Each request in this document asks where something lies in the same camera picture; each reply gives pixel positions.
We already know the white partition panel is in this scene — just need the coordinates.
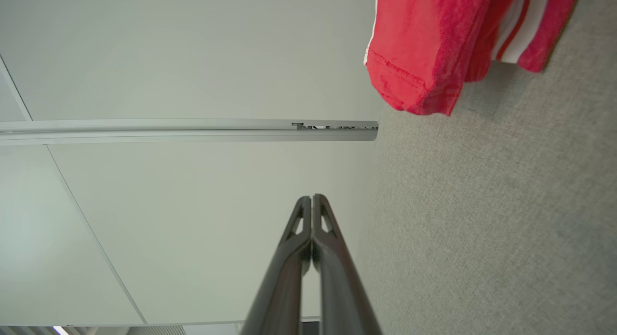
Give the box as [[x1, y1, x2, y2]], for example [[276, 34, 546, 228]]
[[0, 0, 386, 121], [46, 142, 379, 326]]

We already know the red white lettered jersey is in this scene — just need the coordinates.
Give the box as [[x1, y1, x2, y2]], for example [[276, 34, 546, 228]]
[[363, 0, 584, 117]]

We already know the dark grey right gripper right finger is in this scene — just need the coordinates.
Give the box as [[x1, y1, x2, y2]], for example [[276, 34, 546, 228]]
[[312, 194, 382, 335]]

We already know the grey partition post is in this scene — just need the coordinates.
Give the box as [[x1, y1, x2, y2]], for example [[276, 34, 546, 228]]
[[0, 131, 377, 147], [0, 118, 379, 132]]

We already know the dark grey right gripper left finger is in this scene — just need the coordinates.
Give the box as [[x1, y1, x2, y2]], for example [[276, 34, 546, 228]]
[[241, 196, 313, 335]]

